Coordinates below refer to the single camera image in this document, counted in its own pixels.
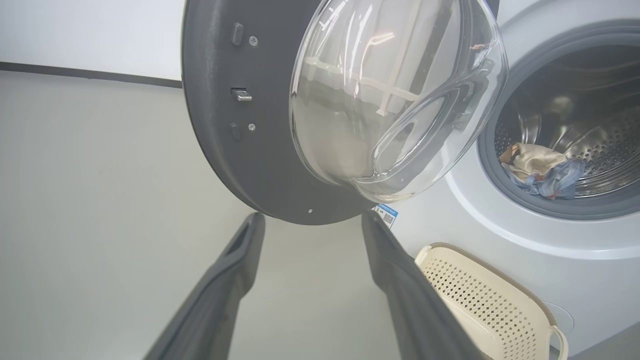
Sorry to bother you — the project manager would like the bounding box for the cream cloth garment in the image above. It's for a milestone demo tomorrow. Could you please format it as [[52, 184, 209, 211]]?
[[499, 143, 568, 182]]

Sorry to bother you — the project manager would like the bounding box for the blue and cream garment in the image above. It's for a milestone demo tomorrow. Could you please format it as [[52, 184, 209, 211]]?
[[502, 157, 586, 201]]

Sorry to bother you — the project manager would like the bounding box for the dark round glass washer door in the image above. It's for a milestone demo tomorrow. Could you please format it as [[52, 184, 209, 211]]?
[[181, 0, 510, 226]]

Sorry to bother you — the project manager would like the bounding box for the grey rubber door seal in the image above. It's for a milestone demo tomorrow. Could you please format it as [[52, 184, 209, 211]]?
[[477, 20, 640, 221]]

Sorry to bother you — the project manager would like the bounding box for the perforated steel washer drum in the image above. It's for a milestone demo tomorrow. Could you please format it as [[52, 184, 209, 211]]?
[[494, 45, 640, 198]]

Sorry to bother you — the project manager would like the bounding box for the cream plastic laundry basket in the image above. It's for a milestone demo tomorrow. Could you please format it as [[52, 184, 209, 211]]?
[[414, 242, 570, 360]]

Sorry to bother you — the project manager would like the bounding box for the blue energy label sticker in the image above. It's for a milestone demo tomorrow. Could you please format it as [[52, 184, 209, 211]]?
[[372, 202, 399, 230]]

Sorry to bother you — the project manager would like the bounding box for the round white filter cover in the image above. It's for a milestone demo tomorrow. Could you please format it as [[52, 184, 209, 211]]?
[[542, 301, 576, 336]]

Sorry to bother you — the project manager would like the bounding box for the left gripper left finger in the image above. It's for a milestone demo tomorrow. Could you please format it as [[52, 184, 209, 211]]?
[[144, 212, 266, 360]]

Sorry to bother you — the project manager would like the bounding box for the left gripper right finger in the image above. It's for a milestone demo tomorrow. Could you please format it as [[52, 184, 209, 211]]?
[[361, 210, 485, 360]]

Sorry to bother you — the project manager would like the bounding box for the white front-load washing machine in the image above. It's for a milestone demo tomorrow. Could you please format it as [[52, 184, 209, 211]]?
[[372, 0, 640, 358]]

